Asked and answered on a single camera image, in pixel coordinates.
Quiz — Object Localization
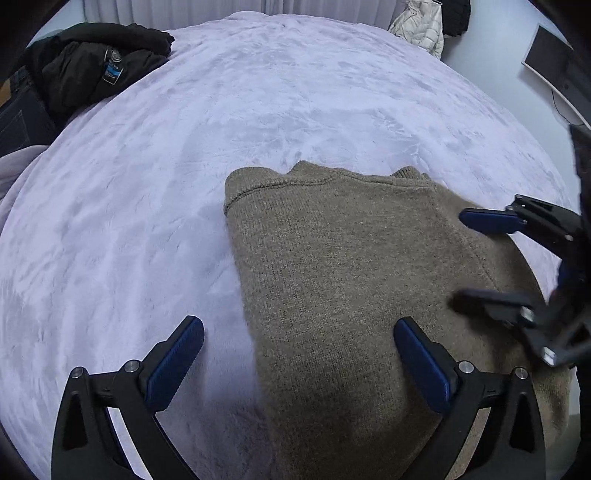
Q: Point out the black hanging puffer jacket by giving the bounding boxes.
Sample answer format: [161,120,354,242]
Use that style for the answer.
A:
[441,0,471,37]

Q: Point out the black jacket pile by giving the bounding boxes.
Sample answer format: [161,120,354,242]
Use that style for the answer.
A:
[22,23,174,126]

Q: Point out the dark blue jeans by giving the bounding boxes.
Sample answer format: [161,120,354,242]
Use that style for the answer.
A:
[0,68,58,156]

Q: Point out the brown knit sweater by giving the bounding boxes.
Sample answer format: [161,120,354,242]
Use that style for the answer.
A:
[224,162,543,479]

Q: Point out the black monitor cable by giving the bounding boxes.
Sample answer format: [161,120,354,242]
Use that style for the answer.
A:
[551,89,574,123]

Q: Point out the lavender fleece bed blanket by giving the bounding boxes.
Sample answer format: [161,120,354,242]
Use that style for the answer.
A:
[1,12,574,479]

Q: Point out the grey folded blanket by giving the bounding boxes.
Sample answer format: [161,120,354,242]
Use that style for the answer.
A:
[0,145,48,200]

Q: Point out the cream puffer jacket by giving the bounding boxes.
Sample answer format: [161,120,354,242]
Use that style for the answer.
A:
[388,0,445,59]

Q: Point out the wall mounted monitor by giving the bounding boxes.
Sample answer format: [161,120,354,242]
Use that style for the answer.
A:
[522,25,591,128]

